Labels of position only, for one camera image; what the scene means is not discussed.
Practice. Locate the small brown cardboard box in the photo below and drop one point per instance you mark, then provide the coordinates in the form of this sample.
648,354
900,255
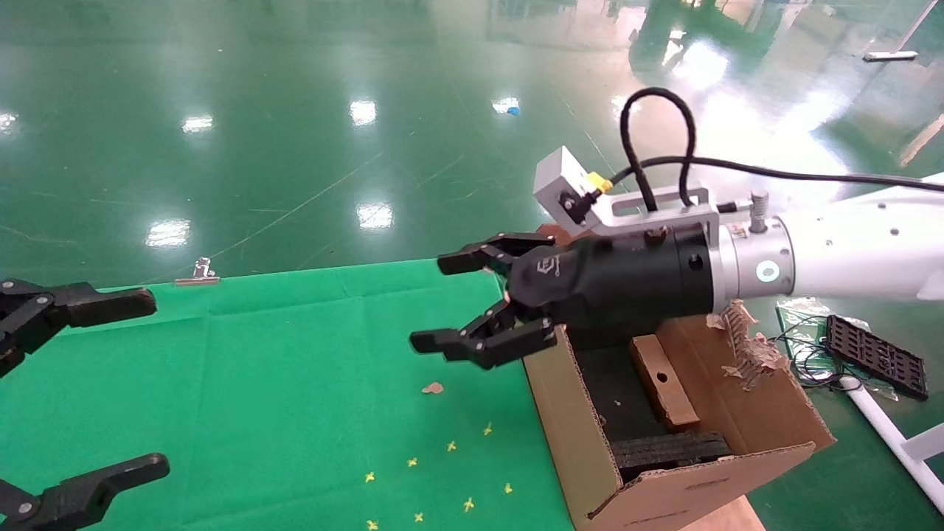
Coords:
667,387

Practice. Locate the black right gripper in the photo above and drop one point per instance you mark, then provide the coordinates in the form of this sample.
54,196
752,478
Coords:
627,280

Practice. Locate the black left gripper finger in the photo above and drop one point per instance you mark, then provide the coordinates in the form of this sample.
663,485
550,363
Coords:
96,483
88,304

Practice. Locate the black plastic grid tray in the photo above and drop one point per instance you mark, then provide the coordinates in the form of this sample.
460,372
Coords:
877,355

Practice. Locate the grey metal camera bracket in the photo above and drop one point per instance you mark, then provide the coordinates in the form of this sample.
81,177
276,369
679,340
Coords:
664,215

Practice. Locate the green table cloth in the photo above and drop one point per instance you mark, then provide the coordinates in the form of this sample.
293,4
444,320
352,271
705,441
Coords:
258,383

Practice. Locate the silver binder clip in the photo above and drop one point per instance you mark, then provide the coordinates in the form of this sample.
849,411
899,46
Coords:
199,274

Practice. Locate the large open cardboard carton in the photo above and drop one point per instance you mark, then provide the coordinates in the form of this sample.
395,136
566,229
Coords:
575,442

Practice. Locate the white metal frame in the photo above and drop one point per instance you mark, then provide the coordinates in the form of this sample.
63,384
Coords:
892,435

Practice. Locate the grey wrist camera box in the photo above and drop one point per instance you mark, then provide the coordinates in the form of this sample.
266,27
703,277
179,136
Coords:
560,181

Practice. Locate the white floor bar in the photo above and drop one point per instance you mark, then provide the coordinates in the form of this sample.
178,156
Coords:
890,55

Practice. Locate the flat clear plastic sheet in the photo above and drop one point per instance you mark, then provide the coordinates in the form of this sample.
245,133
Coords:
804,308

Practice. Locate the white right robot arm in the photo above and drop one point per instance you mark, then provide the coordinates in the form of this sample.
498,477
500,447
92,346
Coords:
855,254

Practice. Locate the black foam insert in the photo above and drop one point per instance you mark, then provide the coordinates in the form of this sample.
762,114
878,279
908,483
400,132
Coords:
612,383

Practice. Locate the small cardboard scrap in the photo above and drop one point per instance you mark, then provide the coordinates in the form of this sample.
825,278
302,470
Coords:
433,388

